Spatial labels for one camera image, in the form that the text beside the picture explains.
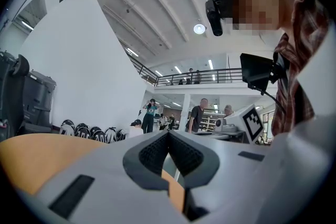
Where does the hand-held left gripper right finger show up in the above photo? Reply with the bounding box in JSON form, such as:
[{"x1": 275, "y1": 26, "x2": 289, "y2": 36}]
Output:
[{"x1": 169, "y1": 112, "x2": 334, "y2": 224}]

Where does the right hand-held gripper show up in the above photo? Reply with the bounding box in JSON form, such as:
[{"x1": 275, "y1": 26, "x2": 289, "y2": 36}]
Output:
[{"x1": 214, "y1": 103, "x2": 265, "y2": 144}]

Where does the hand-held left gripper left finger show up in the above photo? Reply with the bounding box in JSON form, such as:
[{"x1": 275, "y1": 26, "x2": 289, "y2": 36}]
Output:
[{"x1": 25, "y1": 130, "x2": 190, "y2": 224}]

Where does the black chest-mounted box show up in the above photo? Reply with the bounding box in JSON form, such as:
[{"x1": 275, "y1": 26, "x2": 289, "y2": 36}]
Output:
[{"x1": 239, "y1": 52, "x2": 284, "y2": 93}]

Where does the black and white backpack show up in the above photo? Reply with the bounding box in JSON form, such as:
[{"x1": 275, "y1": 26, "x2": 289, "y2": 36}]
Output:
[
  {"x1": 74, "y1": 123, "x2": 91, "y2": 139},
  {"x1": 115, "y1": 128, "x2": 128, "y2": 142},
  {"x1": 104, "y1": 126, "x2": 118, "y2": 144},
  {"x1": 89, "y1": 126, "x2": 107, "y2": 143},
  {"x1": 59, "y1": 119, "x2": 76, "y2": 136}
]

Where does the white pillar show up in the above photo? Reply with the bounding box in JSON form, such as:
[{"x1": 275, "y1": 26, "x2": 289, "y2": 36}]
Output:
[{"x1": 180, "y1": 93, "x2": 192, "y2": 132}]

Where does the black metal balcony railing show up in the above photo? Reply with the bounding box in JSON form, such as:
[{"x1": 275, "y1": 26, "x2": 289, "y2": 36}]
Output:
[{"x1": 130, "y1": 55, "x2": 244, "y2": 87}]

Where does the red plaid shirt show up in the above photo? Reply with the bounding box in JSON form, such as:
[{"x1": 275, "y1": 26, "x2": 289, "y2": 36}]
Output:
[{"x1": 271, "y1": 0, "x2": 332, "y2": 137}]

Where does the grey plastic bin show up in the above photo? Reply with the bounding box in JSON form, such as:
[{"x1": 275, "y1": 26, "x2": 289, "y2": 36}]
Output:
[{"x1": 23, "y1": 70, "x2": 57, "y2": 134}]

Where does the black cable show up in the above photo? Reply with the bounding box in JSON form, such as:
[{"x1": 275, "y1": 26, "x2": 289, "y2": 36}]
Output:
[{"x1": 259, "y1": 88, "x2": 287, "y2": 115}]

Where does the black head camera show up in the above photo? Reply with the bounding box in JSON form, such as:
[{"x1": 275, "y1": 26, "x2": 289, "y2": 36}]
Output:
[{"x1": 205, "y1": 0, "x2": 224, "y2": 37}]

